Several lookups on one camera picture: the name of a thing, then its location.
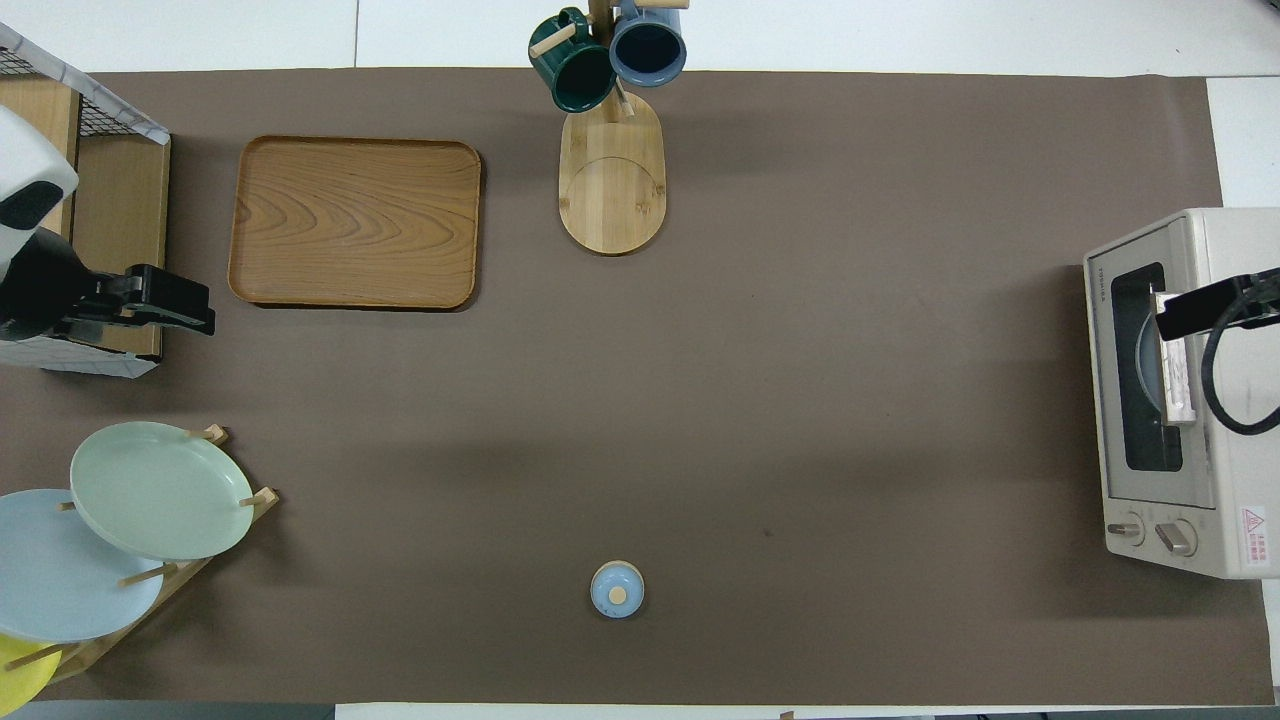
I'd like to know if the black wire basket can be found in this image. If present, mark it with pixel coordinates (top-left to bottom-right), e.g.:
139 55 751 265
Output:
0 45 139 138

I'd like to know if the pale green plate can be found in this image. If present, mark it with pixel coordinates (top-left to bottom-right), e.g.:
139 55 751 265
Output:
70 421 254 561

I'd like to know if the blue bell with wooden knob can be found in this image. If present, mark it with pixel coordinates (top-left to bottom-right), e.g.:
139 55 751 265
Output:
590 560 646 619

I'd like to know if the wooden serving tray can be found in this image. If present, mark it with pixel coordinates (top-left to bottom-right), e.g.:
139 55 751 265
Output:
228 135 483 311

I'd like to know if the wooden two-tier shelf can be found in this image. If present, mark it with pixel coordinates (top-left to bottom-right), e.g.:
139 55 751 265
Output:
0 75 171 361

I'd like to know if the wooden plate rack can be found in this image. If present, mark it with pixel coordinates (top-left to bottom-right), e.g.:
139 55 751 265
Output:
0 425 281 686

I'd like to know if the small light blue plate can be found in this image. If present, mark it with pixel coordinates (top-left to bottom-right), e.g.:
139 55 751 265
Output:
1136 320 1163 406

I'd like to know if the white checked cloth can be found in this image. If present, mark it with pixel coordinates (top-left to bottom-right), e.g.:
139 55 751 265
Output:
0 22 171 379

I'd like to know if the dark green mug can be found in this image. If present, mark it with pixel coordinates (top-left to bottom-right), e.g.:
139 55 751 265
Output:
528 8 618 113

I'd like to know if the blue mug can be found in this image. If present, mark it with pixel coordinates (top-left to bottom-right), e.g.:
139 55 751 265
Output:
608 0 689 88

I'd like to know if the large light blue plate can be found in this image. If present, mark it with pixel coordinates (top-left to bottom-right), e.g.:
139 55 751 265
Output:
0 489 166 644

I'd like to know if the wooden mug tree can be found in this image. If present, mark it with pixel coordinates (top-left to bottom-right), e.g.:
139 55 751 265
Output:
530 0 691 256

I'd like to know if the brown table mat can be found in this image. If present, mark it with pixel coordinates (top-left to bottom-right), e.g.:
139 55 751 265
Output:
0 68 1276 706

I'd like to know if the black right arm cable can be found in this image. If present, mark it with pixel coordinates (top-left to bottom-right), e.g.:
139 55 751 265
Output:
1200 270 1280 437

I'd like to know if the beige toaster oven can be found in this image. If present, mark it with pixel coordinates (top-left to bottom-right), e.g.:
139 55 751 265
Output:
1083 207 1280 579

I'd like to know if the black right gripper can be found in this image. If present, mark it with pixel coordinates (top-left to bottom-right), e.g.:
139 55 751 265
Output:
1155 268 1280 341

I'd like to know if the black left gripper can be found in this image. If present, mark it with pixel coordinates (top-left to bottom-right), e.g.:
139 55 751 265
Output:
0 228 216 343

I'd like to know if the yellow plate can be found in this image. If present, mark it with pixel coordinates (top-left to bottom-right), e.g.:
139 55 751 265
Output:
0 633 63 706

